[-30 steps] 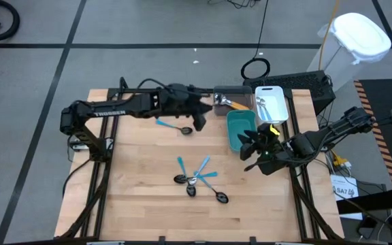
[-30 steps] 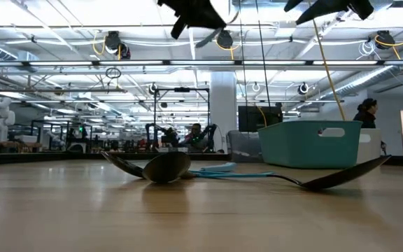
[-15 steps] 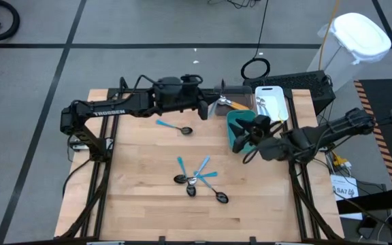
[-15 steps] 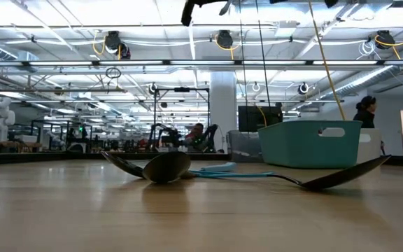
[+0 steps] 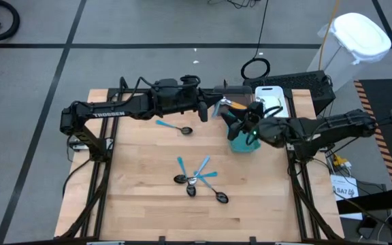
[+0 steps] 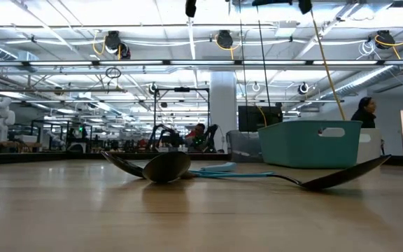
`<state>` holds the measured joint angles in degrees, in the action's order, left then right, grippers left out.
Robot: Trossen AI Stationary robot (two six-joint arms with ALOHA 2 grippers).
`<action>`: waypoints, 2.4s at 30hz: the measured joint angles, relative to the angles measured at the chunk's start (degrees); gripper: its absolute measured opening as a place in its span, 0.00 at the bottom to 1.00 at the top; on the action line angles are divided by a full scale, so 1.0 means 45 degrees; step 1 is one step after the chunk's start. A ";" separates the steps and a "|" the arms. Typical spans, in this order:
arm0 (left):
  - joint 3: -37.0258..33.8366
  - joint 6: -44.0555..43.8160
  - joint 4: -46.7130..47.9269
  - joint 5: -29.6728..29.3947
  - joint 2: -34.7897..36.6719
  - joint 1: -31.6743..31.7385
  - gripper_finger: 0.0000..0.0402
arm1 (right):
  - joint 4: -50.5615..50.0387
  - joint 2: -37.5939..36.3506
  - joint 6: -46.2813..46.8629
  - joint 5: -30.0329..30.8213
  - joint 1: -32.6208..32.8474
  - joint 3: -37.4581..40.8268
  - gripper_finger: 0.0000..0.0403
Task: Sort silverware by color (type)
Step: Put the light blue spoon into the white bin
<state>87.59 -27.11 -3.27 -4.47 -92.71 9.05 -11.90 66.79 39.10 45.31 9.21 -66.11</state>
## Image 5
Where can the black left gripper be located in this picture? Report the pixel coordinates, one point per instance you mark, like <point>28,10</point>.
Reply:
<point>192,99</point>

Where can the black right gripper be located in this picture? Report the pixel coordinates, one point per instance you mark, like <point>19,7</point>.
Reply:
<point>252,126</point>

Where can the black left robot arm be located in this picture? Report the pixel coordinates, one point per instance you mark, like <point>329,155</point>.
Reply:
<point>107,112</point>

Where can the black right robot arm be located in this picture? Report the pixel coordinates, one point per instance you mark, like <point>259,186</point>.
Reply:
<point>328,127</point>

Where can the teal plastic bin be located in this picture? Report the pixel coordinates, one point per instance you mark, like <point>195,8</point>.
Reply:
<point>238,147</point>

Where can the small black clamp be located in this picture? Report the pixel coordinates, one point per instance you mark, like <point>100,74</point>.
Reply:
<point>225,83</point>

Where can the grey translucent plastic bin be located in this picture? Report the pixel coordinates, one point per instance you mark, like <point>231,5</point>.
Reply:
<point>235,92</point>

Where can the white plastic bin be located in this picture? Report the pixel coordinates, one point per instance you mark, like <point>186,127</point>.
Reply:
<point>271,92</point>

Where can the power strip with yellow plug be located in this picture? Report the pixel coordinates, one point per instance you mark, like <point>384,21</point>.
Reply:
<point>340,161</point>

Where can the white paper sign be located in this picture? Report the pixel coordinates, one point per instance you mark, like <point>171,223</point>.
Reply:
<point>344,190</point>

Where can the black mat with hazard stripes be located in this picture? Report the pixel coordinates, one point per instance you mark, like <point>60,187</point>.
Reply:
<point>379,95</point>

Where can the white lidded trash can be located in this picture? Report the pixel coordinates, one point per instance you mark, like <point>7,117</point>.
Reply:
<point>359,37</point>

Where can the black floor stand bar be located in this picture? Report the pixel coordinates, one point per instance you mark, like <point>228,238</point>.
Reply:
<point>369,204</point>

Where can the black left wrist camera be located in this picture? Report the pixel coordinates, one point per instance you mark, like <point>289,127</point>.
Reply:
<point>167,89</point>

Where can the black frame clamp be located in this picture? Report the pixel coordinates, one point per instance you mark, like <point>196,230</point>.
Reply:
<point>162,240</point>
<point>252,240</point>

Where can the silver aluminium bracket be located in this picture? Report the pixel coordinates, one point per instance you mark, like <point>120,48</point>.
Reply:
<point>105,243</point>
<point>289,243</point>

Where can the black aluminium table frame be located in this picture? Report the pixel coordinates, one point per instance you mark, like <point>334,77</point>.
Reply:
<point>98,217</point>

